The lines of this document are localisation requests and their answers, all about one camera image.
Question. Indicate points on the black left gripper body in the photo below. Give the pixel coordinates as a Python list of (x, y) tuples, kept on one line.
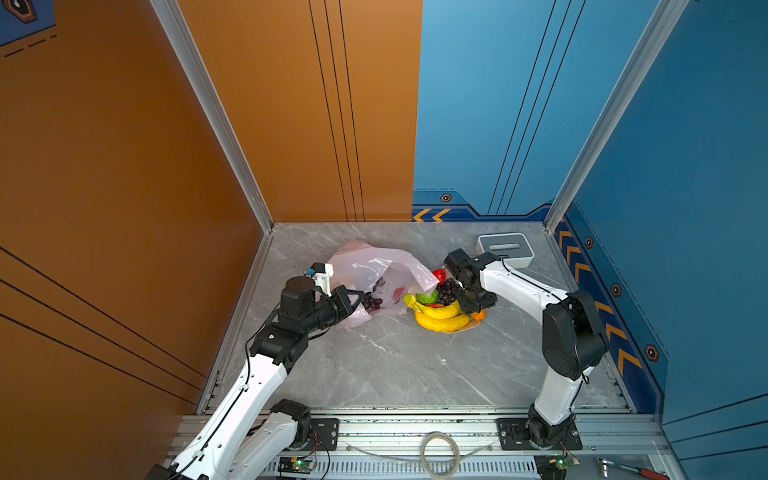
[(333, 309)]

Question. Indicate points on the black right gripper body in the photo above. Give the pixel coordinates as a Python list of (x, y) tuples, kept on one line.
[(473, 301)]

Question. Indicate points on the orange green mango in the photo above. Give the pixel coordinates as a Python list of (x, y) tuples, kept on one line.
[(480, 316)]

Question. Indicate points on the dark purple grape bunch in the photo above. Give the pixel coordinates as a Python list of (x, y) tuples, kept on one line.
[(447, 291)]

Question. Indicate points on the yellow banana bunch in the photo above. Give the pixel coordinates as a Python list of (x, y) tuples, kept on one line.
[(447, 319)]

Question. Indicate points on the pink plastic bag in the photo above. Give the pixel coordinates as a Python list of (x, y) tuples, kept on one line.
[(387, 274)]

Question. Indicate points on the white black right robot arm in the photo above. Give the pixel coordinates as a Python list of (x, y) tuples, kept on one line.
[(573, 340)]

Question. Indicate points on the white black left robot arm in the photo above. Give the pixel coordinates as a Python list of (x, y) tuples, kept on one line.
[(233, 444)]

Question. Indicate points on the beige fruit plate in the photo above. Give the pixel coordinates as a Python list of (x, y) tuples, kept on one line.
[(441, 312)]

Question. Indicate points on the red apple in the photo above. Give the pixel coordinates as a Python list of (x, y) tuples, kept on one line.
[(440, 275)]

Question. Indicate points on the white grey tissue box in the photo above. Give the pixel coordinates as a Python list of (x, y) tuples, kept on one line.
[(513, 248)]

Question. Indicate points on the green circuit board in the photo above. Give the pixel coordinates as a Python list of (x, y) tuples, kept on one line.
[(296, 466)]

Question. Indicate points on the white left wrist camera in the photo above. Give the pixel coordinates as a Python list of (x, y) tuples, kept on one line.
[(321, 274)]

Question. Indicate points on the aluminium front rail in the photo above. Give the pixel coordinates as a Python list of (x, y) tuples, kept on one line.
[(476, 444)]

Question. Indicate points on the red handled tool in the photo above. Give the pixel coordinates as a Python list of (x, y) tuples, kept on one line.
[(605, 465)]

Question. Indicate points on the aluminium corner post left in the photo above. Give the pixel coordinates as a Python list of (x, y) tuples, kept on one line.
[(177, 31)]

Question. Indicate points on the aluminium corner post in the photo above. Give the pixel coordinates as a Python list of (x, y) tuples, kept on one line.
[(653, 38), (177, 31)]

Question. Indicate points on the aluminium corner post right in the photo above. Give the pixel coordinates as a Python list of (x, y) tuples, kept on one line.
[(653, 38)]

